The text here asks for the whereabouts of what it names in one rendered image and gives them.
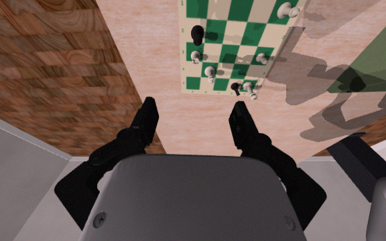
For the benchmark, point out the green and cream chessboard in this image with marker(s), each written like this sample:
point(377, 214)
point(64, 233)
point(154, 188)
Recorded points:
point(235, 32)

